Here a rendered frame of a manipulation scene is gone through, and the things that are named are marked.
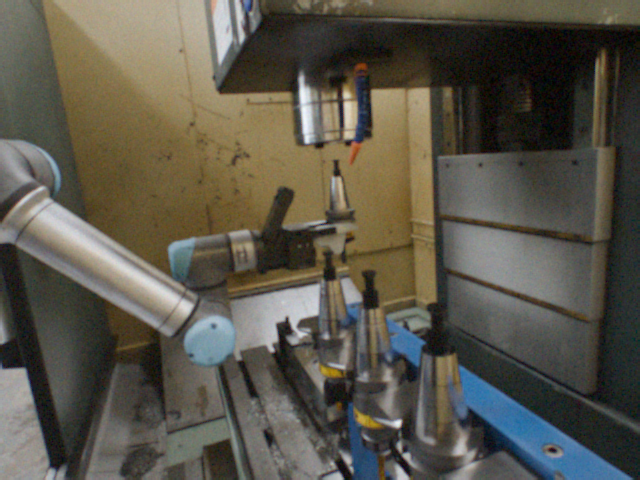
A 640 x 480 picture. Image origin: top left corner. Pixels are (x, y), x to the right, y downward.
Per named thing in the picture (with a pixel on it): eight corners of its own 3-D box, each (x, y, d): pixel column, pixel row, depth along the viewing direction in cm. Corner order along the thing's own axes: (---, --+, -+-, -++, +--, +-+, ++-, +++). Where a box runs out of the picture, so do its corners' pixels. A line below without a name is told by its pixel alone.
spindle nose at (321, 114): (387, 137, 75) (383, 69, 73) (304, 144, 72) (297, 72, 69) (357, 142, 91) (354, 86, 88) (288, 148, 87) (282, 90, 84)
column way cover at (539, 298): (585, 400, 84) (597, 148, 74) (442, 322, 128) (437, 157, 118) (602, 393, 85) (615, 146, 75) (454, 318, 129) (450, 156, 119)
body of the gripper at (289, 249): (308, 258, 87) (253, 269, 83) (303, 219, 85) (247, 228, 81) (320, 266, 80) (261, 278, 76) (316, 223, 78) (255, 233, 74)
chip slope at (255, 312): (167, 470, 114) (152, 387, 108) (167, 365, 175) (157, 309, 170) (432, 386, 143) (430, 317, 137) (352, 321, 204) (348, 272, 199)
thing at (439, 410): (481, 441, 30) (480, 358, 29) (425, 451, 30) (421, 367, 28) (454, 406, 34) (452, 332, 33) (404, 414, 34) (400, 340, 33)
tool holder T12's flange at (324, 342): (369, 347, 52) (368, 329, 51) (329, 362, 49) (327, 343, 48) (341, 331, 57) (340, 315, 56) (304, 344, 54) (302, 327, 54)
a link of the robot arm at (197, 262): (174, 281, 78) (166, 238, 76) (231, 270, 82) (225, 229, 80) (175, 292, 71) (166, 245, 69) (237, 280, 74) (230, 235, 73)
